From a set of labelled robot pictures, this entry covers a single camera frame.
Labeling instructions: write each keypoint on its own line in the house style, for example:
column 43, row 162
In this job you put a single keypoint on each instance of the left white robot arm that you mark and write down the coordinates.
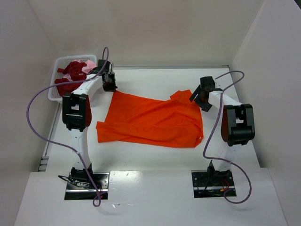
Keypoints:
column 77, row 116

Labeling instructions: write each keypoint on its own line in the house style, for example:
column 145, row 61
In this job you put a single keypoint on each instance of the dark red t shirt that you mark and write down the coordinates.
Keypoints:
column 67, row 88

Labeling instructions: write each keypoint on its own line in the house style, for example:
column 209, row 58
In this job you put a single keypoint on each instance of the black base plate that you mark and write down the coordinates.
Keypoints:
column 81, row 189
column 203, row 187

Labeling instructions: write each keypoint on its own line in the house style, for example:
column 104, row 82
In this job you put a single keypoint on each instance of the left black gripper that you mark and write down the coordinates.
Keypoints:
column 109, row 83

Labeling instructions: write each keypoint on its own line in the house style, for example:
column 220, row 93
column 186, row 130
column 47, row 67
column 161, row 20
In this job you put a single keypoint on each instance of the white plastic basket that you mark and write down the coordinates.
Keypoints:
column 63, row 62

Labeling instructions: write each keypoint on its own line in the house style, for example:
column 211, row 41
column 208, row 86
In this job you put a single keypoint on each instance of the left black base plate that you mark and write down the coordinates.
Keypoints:
column 81, row 189

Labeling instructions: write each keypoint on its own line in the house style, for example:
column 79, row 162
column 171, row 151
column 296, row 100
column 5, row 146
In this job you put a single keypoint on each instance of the grey metal bracket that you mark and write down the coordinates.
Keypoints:
column 43, row 164

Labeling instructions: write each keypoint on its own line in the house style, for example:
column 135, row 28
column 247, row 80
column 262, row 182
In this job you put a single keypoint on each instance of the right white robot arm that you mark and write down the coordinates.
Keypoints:
column 237, row 125

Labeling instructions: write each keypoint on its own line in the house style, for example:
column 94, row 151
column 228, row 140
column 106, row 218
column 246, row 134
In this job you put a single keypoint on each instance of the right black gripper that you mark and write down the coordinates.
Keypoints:
column 201, row 98

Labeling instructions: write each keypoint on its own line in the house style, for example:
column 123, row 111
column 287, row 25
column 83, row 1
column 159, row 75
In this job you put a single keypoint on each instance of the orange t shirt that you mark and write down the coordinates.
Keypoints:
column 175, row 123

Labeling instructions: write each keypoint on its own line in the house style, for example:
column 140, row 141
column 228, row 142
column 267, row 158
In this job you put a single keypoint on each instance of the pink t shirt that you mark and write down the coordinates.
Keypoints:
column 89, row 66

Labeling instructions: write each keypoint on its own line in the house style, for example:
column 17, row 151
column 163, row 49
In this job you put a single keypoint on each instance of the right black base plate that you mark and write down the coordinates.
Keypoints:
column 203, row 187

